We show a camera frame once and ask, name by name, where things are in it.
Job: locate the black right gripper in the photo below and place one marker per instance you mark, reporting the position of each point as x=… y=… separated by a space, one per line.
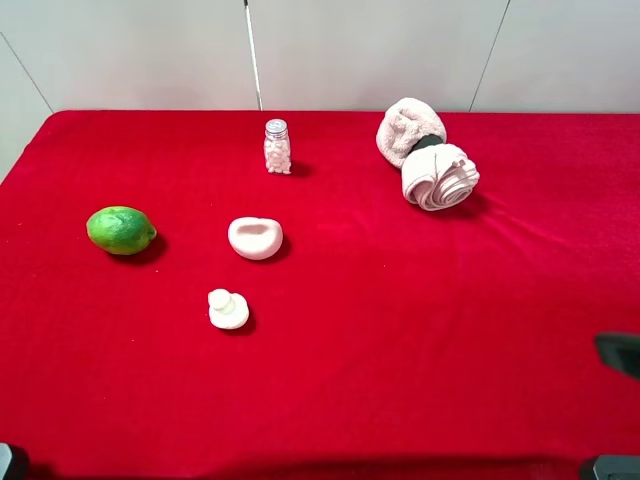
x=619 y=351

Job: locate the white round bowl-shaped object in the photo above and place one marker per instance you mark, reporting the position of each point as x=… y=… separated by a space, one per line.
x=255 y=238

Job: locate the pink rolled towel dumbbell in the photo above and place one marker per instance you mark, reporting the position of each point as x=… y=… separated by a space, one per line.
x=435 y=174

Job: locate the white mushroom toy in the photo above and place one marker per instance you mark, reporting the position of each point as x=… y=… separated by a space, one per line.
x=227 y=311

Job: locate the glass jar of white pills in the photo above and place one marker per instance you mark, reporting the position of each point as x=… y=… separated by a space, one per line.
x=277 y=148

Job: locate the red velvet table cloth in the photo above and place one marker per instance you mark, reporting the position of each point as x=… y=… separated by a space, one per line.
x=383 y=341

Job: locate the green lime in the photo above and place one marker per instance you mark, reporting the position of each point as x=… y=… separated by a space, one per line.
x=120 y=230

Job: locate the white vertical wall pole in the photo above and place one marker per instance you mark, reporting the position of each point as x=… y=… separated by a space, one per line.
x=253 y=56

